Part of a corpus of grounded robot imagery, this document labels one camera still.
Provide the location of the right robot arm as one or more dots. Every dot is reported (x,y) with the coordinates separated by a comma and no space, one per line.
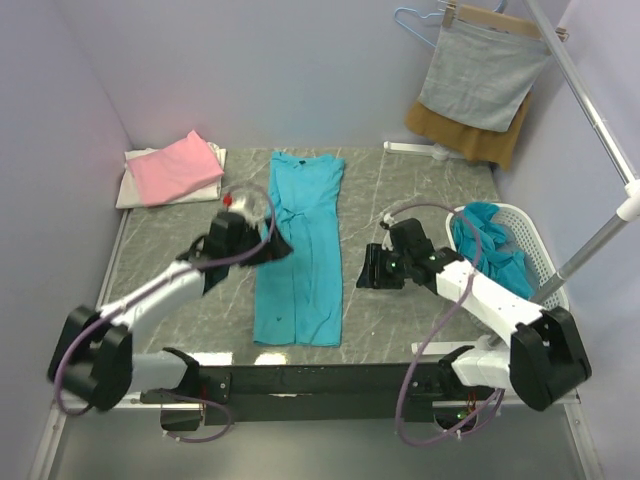
(540,355)

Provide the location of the brown hanging cloth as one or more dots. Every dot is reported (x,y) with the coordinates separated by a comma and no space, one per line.
(473,143)

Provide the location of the silver clothes rack pole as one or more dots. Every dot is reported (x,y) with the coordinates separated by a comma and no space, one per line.
(564,177)

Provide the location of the white rack base foot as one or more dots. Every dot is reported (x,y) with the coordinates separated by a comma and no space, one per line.
(435,151)

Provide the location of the black base beam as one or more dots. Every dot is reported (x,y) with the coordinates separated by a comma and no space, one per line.
(263,393)

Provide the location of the wooden clip hanger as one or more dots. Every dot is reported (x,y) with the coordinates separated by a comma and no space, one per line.
(489,19)

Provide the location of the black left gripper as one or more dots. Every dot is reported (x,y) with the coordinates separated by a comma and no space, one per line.
(276,247)

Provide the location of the grey hanging cloth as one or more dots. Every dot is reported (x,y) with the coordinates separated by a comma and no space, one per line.
(480,77)

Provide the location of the folded pink t shirt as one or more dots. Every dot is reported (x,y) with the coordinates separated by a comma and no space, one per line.
(172,172)

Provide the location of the white laundry basket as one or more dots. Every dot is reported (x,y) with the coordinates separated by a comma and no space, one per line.
(526,236)

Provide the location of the aluminium rail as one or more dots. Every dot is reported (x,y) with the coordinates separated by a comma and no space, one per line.
(104,388)

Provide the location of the teal t shirt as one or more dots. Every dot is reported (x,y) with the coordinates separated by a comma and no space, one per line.
(299,299)

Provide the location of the blue wire hanger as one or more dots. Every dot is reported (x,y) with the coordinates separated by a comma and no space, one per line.
(417,23)

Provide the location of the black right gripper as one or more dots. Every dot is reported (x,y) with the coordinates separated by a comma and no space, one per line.
(367,277)

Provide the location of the white rack front foot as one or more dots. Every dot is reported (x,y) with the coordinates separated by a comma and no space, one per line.
(444,348)

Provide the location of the teal shirts in basket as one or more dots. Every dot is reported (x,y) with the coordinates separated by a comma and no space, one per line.
(501,259)

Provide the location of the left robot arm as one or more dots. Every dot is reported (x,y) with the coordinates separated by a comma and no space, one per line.
(94,358)

